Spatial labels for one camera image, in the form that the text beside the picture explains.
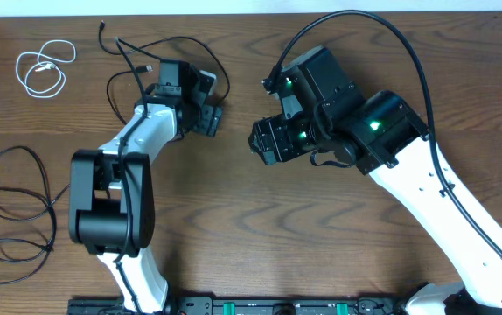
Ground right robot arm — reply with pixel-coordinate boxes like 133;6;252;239
248;46;502;314

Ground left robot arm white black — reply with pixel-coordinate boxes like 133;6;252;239
69;59;221;314

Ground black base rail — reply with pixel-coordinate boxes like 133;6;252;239
66;283;431;315

